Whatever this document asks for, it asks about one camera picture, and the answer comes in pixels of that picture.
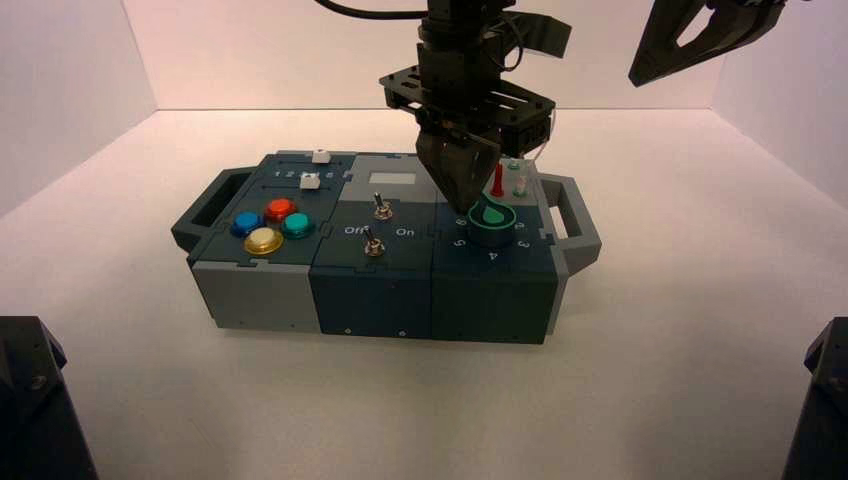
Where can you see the grey rectangular display panel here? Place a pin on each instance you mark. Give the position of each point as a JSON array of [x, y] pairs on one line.
[[391, 179]]

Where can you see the white slider cap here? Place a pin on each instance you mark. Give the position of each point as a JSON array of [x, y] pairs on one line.
[[320, 157], [309, 182]]

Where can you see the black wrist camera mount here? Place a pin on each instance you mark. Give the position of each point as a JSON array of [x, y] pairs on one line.
[[546, 33]]

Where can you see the metal toggle switch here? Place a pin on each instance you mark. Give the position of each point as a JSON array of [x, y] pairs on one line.
[[381, 211], [374, 248]]

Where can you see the orange round push button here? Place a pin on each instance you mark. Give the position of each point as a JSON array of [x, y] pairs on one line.
[[279, 209]]

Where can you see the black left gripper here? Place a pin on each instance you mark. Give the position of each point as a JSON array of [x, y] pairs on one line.
[[460, 86]]

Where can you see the teal round push button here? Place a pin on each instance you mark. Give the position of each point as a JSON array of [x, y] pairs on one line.
[[297, 225]]

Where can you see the blue round push button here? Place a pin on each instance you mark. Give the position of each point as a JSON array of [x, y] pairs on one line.
[[246, 223]]

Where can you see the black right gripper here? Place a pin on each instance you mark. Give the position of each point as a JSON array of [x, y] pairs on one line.
[[755, 2]]

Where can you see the blue grey modular task box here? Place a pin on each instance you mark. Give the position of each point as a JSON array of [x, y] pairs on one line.
[[371, 298]]

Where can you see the yellow round push button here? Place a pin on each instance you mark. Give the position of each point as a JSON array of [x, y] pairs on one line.
[[262, 240]]

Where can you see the green teardrop rotary knob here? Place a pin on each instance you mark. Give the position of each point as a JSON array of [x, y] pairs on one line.
[[491, 233]]

